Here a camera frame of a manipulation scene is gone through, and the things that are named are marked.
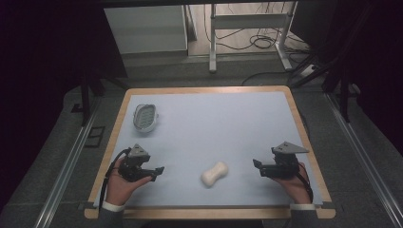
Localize black floor cables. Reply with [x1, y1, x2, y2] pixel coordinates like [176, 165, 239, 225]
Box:
[202, 2, 313, 55]

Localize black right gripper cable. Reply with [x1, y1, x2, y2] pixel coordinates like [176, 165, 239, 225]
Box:
[297, 161, 316, 203]

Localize black floor socket plate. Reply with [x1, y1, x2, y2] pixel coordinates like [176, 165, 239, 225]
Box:
[84, 125, 106, 148]

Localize aluminium floor rail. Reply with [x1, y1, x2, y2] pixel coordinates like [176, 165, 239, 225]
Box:
[324, 92, 403, 228]
[33, 96, 102, 228]

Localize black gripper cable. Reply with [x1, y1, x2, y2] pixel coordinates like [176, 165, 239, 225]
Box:
[98, 147, 132, 213]
[297, 161, 316, 203]

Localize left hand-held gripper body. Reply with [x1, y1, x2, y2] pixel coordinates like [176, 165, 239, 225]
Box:
[118, 143, 152, 183]

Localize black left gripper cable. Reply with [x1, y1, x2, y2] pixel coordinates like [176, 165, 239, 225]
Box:
[98, 147, 132, 213]

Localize white cabinet panel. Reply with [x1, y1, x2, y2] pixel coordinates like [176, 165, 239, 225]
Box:
[104, 4, 189, 55]

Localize person's right hand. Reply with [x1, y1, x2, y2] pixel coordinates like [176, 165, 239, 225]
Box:
[273, 161, 314, 205]

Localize grey soap dish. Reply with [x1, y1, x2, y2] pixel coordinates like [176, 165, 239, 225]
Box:
[132, 103, 160, 134]

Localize white metal stand frame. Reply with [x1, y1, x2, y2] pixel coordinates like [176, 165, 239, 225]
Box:
[208, 1, 298, 74]

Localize black metal stand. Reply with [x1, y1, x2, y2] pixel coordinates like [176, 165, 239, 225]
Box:
[286, 6, 374, 124]
[70, 70, 129, 127]

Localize person's left hand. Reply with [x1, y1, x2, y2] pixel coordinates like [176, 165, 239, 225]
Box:
[105, 156, 154, 207]

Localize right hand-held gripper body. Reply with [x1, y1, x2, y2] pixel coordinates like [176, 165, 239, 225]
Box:
[268, 141, 310, 181]

